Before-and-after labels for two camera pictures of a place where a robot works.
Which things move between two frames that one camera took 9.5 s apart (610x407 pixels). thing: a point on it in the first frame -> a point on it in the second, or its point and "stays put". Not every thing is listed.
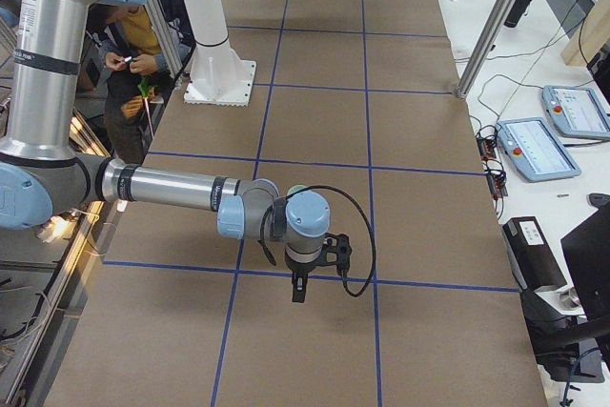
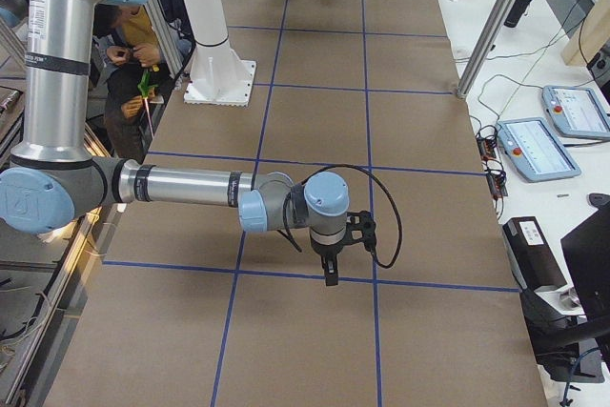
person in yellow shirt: (137, 71) stays put
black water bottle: (520, 4) stays put
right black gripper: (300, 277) -> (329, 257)
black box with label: (531, 254) stays put
